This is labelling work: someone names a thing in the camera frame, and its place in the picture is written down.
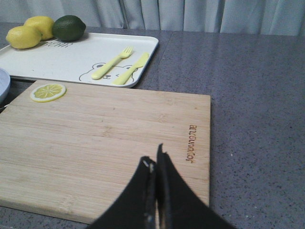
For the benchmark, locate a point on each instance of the wooden cutting board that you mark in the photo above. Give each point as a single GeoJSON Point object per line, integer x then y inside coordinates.
{"type": "Point", "coordinates": [72, 157]}

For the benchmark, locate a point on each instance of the light blue plate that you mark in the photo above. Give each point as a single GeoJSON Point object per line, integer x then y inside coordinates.
{"type": "Point", "coordinates": [4, 84]}

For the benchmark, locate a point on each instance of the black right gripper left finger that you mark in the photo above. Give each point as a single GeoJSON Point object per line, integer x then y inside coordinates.
{"type": "Point", "coordinates": [135, 208]}

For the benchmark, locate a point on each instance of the rear yellow lemon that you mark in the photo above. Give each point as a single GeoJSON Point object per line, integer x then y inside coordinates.
{"type": "Point", "coordinates": [43, 24]}

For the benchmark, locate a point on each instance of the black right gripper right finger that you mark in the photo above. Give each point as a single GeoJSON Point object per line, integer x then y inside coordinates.
{"type": "Point", "coordinates": [178, 205]}

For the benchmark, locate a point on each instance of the front yellow lemon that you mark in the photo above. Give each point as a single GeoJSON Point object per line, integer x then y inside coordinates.
{"type": "Point", "coordinates": [23, 37]}

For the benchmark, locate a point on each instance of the yellow plastic fork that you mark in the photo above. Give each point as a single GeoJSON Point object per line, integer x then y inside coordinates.
{"type": "Point", "coordinates": [98, 74]}

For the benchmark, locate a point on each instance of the grey curtain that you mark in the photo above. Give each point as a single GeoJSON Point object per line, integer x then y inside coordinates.
{"type": "Point", "coordinates": [267, 17]}

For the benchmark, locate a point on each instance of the lemon slice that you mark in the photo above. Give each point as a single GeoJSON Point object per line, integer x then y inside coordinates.
{"type": "Point", "coordinates": [48, 92]}

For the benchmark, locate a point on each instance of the yellow plastic knife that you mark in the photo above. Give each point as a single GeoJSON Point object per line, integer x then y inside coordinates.
{"type": "Point", "coordinates": [124, 77]}

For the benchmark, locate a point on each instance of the green lime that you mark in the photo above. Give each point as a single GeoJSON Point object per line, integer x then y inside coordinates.
{"type": "Point", "coordinates": [68, 28]}

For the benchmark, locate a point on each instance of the white bear tray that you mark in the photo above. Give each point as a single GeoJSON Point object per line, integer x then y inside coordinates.
{"type": "Point", "coordinates": [76, 61]}

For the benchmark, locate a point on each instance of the yellow lemon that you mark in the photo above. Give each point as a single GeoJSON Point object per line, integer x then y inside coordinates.
{"type": "Point", "coordinates": [23, 37]}
{"type": "Point", "coordinates": [43, 24]}

